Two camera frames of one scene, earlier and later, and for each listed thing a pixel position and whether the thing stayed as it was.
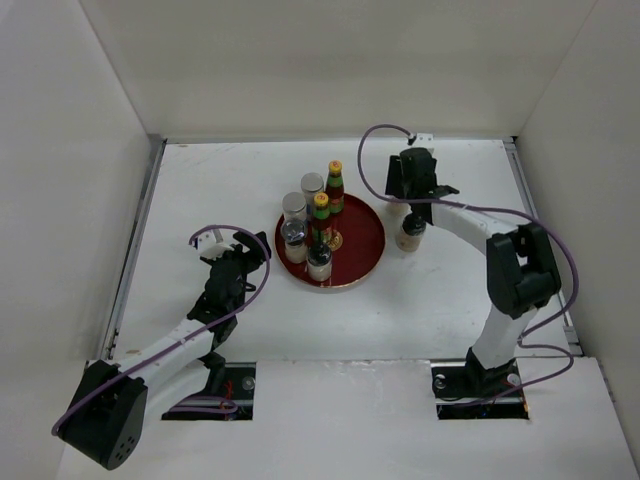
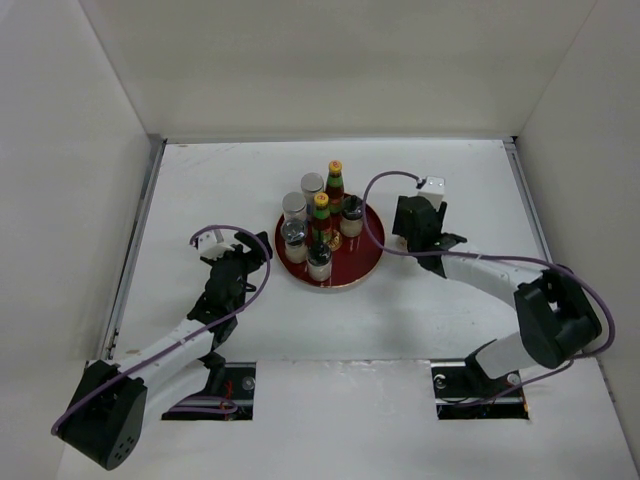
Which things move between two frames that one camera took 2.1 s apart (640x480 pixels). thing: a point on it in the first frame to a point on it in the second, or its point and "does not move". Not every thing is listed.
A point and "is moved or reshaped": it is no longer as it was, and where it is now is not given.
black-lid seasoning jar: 397,209 is moved or reshaped
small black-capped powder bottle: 319,261 does not move
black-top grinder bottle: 294,237 does not move
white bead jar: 311,183 does not move
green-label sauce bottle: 321,225 does not move
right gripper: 393,185 to 398,228
